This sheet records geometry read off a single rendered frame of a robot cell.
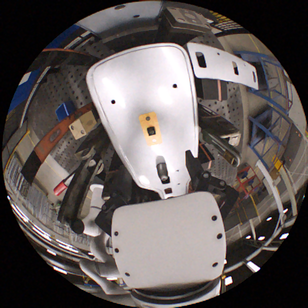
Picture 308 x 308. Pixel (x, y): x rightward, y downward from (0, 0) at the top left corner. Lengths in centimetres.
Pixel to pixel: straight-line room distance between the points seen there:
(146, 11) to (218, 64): 20
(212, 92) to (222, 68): 8
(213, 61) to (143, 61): 16
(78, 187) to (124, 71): 23
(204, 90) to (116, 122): 22
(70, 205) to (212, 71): 39
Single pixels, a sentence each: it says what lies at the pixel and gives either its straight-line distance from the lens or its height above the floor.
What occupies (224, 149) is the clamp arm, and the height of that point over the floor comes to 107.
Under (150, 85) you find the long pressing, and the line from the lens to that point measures 21.
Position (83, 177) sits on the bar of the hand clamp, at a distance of 22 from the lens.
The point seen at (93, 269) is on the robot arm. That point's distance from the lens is 51.
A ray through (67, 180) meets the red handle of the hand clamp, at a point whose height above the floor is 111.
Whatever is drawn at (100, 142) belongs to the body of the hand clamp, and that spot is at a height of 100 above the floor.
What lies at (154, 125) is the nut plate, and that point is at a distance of 23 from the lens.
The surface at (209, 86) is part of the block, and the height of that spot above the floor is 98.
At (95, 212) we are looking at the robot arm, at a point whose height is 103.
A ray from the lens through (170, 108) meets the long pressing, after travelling 23.
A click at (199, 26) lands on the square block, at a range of 24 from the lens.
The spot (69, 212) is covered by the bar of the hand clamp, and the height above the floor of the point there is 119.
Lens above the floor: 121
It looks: 50 degrees down
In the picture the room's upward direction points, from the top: 171 degrees clockwise
